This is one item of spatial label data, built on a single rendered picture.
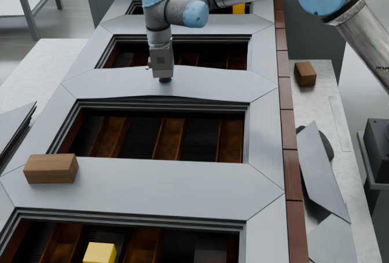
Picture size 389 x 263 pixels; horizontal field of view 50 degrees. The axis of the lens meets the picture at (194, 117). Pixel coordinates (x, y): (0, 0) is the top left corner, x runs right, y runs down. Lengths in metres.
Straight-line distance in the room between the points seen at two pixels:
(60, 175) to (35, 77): 0.75
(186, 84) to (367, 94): 1.75
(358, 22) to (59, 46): 1.34
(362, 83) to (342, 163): 1.67
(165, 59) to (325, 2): 0.52
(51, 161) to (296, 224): 0.62
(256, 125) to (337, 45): 1.13
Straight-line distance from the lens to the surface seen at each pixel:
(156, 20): 1.25
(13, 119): 1.52
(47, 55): 1.93
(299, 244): 0.98
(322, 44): 2.25
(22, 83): 1.78
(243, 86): 1.37
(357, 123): 2.65
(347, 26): 1.06
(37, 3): 3.98
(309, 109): 1.57
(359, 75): 3.08
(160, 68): 1.32
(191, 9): 1.18
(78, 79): 1.51
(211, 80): 1.39
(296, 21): 2.17
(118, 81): 1.44
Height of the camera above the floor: 1.63
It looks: 39 degrees down
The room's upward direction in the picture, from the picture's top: 5 degrees counter-clockwise
